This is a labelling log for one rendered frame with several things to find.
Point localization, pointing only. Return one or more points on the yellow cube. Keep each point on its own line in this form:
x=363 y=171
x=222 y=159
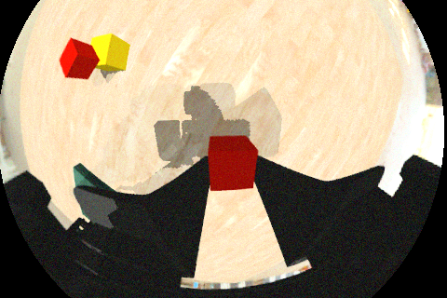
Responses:
x=113 y=52

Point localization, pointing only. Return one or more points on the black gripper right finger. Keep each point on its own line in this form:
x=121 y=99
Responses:
x=301 y=208

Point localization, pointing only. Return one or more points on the red cube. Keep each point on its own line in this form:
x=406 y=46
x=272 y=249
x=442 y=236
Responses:
x=232 y=162
x=78 y=59

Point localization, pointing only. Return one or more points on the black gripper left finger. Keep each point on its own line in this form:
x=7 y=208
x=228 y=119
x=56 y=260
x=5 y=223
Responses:
x=172 y=216

